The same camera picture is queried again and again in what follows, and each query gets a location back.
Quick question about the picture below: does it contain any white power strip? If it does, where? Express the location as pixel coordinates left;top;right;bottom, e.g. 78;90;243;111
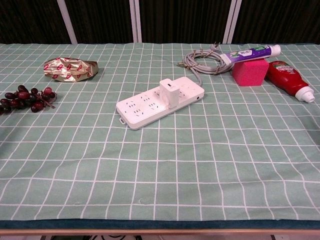
115;76;205;131

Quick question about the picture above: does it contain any white plug adapter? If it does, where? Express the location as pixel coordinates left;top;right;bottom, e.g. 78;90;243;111
159;78;179;110

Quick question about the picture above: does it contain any green checked tablecloth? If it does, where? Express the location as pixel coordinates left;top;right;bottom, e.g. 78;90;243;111
0;42;320;222

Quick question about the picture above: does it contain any pink cube sponge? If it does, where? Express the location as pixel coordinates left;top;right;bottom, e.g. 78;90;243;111
231;58;270;88

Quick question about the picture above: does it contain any gold crumpled snack wrapper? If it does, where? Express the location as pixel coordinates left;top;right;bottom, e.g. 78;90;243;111
43;56;99;83

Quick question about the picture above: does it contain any dark teal under cloth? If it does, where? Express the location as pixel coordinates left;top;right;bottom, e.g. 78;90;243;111
0;218;320;231

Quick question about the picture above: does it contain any purple toothpaste tube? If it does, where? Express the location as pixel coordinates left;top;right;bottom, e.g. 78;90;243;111
222;44;282;65

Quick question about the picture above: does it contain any red ketchup bottle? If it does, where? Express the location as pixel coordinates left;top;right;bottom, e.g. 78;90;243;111
265;60;316;104

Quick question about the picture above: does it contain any dark red grape bunch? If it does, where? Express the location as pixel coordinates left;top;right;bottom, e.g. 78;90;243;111
0;84;58;116

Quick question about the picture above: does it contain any gray cable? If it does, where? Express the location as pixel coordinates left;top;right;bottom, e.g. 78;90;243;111
177;41;235;86

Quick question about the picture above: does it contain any white frame post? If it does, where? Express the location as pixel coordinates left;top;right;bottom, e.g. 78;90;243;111
222;0;243;44
129;0;143;43
56;0;78;45

